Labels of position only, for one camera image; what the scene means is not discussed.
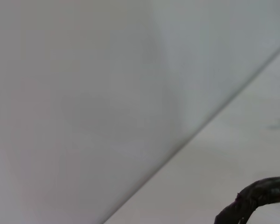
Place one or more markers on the black round teapot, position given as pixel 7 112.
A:
pixel 254 196

